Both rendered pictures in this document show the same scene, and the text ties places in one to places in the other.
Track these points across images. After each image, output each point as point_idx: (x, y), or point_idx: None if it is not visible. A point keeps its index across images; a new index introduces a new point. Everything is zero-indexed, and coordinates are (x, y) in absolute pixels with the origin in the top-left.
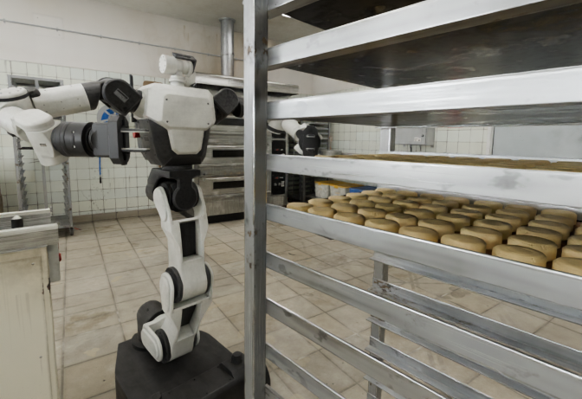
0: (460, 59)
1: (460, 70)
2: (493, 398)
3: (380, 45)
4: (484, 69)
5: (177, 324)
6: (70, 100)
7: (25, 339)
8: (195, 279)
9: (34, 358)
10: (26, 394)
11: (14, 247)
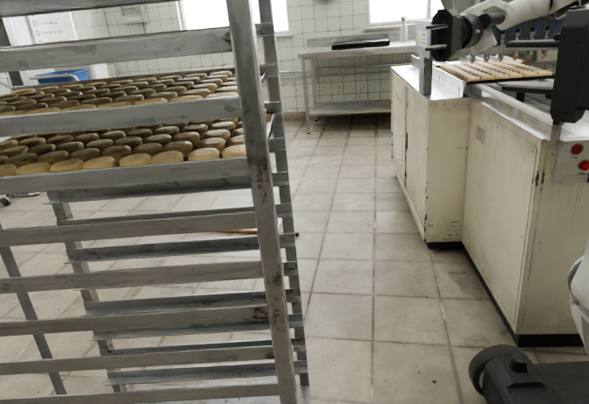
0: (112, 0)
1: None
2: (131, 391)
3: (163, 2)
4: None
5: (580, 332)
6: None
7: (521, 213)
8: (588, 287)
9: (520, 233)
10: (514, 256)
11: (533, 129)
